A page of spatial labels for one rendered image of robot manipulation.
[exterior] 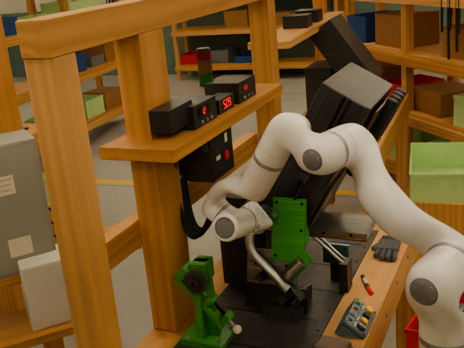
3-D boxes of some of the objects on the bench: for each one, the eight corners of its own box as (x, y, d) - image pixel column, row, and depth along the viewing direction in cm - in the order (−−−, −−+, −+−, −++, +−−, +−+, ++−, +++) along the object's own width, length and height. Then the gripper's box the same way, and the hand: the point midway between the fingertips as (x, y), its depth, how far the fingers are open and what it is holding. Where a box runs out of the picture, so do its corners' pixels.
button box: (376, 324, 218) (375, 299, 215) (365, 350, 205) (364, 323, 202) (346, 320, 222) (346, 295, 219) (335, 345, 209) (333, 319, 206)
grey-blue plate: (351, 279, 241) (349, 244, 236) (349, 282, 239) (348, 246, 234) (324, 276, 244) (323, 241, 240) (323, 279, 243) (322, 244, 238)
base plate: (378, 234, 280) (378, 230, 279) (292, 394, 185) (292, 387, 185) (283, 226, 297) (283, 221, 296) (160, 368, 203) (159, 362, 202)
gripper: (220, 208, 208) (244, 202, 225) (253, 249, 204) (275, 240, 221) (237, 192, 206) (259, 188, 222) (271, 234, 202) (291, 226, 219)
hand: (264, 215), depth 220 cm, fingers closed on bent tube, 3 cm apart
